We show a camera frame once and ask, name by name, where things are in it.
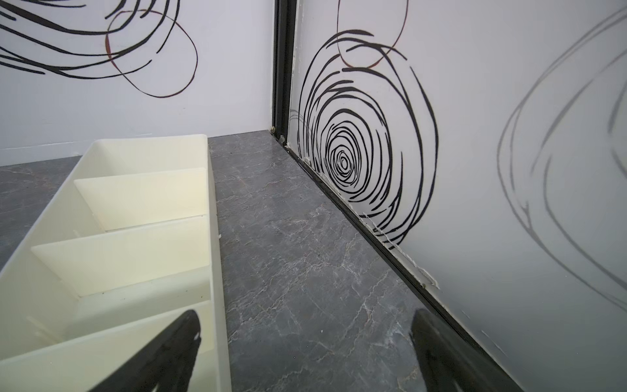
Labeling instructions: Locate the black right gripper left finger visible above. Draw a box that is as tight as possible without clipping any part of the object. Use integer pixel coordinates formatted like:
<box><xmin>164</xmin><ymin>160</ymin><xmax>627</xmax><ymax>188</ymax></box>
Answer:
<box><xmin>92</xmin><ymin>310</ymin><xmax>202</xmax><ymax>391</ymax></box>

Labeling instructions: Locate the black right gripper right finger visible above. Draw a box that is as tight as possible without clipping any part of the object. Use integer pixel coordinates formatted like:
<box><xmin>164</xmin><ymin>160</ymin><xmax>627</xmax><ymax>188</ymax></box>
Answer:
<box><xmin>410</xmin><ymin>309</ymin><xmax>521</xmax><ymax>391</ymax></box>

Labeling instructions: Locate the cream divided storage organizer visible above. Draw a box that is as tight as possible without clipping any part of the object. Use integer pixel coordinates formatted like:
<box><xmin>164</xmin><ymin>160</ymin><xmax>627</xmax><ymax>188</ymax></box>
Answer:
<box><xmin>1</xmin><ymin>135</ymin><xmax>232</xmax><ymax>391</ymax></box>

